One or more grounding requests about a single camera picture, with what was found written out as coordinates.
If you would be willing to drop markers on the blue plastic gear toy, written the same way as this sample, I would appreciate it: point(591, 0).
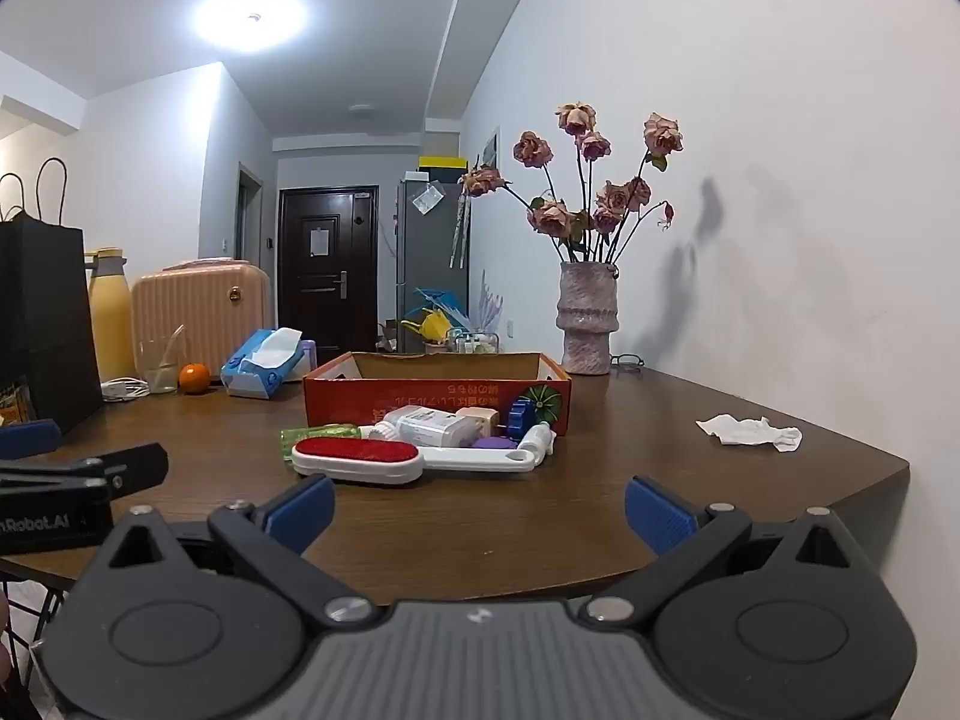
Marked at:
point(520, 420)

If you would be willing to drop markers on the blue folding rack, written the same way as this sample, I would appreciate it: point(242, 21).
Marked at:
point(435, 298)

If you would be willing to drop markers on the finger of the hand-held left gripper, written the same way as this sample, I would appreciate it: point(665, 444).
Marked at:
point(127, 466)
point(30, 439)

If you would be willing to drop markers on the dark brown entrance door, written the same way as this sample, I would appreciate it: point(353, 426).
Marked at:
point(328, 277)

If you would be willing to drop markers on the blue tissue pack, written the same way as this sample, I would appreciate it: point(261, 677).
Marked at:
point(259, 367)

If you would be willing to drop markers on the grey refrigerator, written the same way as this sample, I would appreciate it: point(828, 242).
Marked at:
point(431, 262)

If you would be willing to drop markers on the tray of small bottles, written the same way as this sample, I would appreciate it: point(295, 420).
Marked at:
point(476, 343)

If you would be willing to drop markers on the pink ceramic vase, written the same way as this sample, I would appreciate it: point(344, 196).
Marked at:
point(589, 315)

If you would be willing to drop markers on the red cardboard box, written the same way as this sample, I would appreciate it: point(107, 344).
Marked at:
point(420, 392)

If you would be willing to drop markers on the black paper bag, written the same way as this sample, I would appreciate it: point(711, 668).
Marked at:
point(41, 315)

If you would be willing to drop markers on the purple round lid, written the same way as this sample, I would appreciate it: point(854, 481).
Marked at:
point(491, 442)

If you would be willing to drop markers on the small ceiling lamp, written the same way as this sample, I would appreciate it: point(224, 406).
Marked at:
point(362, 109)

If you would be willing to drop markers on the dried pink roses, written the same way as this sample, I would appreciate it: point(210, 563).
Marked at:
point(619, 199)

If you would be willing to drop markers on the pale purple feather decoration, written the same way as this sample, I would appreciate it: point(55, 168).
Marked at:
point(489, 307)

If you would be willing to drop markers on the small purple container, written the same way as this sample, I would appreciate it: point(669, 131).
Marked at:
point(308, 354)

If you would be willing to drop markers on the yellow thermos bottle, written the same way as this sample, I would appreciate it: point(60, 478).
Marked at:
point(109, 315)

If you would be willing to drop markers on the black eyeglasses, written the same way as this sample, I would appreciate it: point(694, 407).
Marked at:
point(626, 361)

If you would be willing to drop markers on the orange printed packet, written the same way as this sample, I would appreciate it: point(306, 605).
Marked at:
point(11, 405)

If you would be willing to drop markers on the white spray bottle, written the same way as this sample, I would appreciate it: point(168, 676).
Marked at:
point(538, 439)

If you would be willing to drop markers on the orange fruit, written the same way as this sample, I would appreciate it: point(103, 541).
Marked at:
point(194, 377)

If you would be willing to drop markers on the yellow box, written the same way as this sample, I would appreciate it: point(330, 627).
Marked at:
point(442, 163)

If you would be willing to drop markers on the red and white lint brush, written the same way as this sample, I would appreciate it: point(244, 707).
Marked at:
point(352, 459)

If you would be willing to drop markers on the paper note on refrigerator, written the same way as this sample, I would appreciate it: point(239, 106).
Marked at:
point(425, 199)

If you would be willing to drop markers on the green packet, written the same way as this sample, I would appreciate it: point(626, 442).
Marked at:
point(319, 439)

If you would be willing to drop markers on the pink suitcase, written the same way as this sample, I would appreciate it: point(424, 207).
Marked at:
point(199, 315)

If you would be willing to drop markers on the white plastic bottle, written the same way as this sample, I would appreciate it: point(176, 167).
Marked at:
point(427, 424)

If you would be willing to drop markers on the crumpled white tissue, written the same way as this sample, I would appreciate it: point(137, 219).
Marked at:
point(750, 431)

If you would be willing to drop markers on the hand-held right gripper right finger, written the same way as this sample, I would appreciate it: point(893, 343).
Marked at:
point(660, 514)

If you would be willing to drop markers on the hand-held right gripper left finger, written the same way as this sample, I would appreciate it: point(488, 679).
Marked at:
point(304, 511)

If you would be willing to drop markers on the folded umbrella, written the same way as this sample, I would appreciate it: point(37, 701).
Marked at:
point(459, 232)

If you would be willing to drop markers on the round ceiling lamp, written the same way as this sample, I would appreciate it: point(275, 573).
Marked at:
point(251, 19)

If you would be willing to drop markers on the yellow watering can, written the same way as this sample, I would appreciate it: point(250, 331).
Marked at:
point(431, 326)

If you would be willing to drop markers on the small beige box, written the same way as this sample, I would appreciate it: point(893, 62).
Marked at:
point(478, 418)

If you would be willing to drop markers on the grey interior door frame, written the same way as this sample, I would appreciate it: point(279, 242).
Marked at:
point(250, 210)

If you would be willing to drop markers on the clear glass cup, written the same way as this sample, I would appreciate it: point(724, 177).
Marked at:
point(157, 371)

